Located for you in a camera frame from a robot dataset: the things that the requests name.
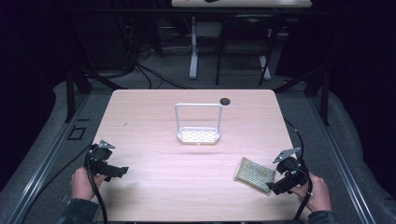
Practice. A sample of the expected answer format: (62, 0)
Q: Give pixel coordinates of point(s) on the person's right hand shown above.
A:
(317, 194)

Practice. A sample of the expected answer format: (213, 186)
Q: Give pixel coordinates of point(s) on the white background table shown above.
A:
(249, 3)

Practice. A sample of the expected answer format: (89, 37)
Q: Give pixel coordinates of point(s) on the grey floor rail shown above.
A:
(46, 161)
(342, 161)

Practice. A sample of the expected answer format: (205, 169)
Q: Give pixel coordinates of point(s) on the black round table grommet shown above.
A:
(224, 101)

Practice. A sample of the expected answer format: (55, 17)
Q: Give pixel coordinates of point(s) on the black metal frame post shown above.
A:
(70, 93)
(325, 96)

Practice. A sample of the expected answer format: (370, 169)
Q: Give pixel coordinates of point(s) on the black background chair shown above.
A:
(246, 46)

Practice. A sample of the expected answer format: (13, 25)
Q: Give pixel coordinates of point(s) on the yellow-green mesh sponge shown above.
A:
(254, 175)

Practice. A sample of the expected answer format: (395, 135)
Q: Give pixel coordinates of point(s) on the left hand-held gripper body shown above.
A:
(101, 155)

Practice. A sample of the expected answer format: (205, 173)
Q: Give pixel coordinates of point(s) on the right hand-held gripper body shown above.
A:
(291, 169)

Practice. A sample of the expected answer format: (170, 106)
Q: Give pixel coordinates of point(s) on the person's left hand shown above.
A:
(81, 186)

